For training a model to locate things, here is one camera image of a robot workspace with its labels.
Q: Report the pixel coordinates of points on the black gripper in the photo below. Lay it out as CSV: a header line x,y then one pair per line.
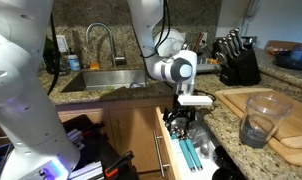
x,y
178,115

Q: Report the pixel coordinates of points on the wooden kitchen drawer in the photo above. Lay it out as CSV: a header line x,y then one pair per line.
x,y
171,153

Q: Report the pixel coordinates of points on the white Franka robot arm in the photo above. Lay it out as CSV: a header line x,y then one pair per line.
x,y
21,100

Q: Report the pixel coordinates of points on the wooden cabinet front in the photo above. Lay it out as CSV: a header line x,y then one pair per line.
x,y
131,133

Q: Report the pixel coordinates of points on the black round measuring cup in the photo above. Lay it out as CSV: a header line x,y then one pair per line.
x,y
226,175
224,156

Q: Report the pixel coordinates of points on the grey dish rack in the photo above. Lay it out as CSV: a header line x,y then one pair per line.
x,y
206,68

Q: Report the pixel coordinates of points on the black orange clamp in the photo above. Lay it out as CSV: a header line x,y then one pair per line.
x,y
91,128
119,163

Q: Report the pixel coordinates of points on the clear drinking glass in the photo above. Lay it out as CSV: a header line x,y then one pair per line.
x,y
257,133

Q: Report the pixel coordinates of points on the steel kitchen scissors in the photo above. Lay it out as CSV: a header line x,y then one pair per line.
x,y
221,58

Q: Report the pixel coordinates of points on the green round scrubber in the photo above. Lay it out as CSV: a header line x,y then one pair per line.
x,y
110,88

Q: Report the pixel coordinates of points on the black knife block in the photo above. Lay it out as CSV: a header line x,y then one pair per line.
x,y
244,70

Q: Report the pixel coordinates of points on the black tool case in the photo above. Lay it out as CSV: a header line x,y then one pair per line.
x,y
97,146

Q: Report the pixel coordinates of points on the stainless steel sink basin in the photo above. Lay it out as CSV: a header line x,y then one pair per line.
x,y
107,78

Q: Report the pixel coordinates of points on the white plate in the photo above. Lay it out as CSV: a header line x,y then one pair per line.
x,y
173,38

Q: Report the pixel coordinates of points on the steel kitchen faucet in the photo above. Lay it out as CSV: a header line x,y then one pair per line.
x,y
113,50

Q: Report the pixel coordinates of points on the orange sponge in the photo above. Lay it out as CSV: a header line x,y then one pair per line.
x,y
94,66

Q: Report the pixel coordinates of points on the large wooden cutting board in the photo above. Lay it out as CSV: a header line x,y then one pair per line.
x,y
287,154

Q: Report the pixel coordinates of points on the small wooden cutting board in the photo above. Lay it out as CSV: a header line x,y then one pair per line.
x,y
301,116

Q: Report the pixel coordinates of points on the brown wooden board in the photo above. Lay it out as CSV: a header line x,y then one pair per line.
x,y
274,46

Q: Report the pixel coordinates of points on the small bottle blue label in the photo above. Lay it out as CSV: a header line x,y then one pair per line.
x,y
74,63

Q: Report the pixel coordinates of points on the dark blue pan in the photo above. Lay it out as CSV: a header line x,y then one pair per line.
x,y
291,62

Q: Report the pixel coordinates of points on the small clear bottle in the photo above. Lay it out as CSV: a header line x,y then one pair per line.
x,y
63,68

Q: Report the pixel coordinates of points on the dark glass bottle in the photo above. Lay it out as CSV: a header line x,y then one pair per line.
x,y
51,60

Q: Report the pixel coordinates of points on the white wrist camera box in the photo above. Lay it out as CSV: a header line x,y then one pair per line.
x,y
194,100

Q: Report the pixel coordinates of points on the white wall outlet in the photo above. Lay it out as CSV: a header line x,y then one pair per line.
x,y
63,43

